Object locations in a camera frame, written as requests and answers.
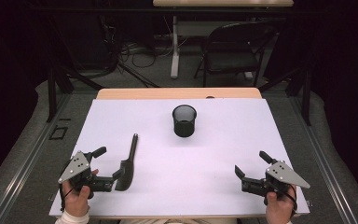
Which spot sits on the metal floor rail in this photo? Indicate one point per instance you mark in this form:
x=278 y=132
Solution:
x=21 y=169
x=324 y=168

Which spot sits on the person's right hand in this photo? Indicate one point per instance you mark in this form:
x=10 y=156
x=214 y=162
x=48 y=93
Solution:
x=278 y=208

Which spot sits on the black folding chair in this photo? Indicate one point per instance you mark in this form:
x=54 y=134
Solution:
x=230 y=62

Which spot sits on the white desk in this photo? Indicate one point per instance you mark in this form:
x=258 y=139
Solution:
x=175 y=56

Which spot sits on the black comb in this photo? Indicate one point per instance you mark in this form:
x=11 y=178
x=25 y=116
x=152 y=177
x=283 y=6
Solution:
x=127 y=174

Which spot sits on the black mesh pen holder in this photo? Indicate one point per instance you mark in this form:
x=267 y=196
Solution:
x=184 y=123

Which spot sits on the wooden table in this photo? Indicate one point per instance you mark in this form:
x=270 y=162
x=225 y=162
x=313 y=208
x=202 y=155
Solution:
x=174 y=93

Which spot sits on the black horizontal frame bar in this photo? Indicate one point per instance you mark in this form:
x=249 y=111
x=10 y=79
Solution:
x=105 y=10

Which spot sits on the person's left hand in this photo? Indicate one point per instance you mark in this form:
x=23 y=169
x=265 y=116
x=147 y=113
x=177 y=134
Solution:
x=77 y=199

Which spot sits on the black metal stand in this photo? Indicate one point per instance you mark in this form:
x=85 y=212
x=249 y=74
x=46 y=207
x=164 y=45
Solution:
x=52 y=93
x=306 y=96

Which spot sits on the white board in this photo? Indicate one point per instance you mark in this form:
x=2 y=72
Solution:
x=183 y=174

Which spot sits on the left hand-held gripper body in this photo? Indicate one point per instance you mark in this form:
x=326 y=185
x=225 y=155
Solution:
x=76 y=166

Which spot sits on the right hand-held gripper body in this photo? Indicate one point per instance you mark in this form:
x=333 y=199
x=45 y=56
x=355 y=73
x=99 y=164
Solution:
x=281 y=175

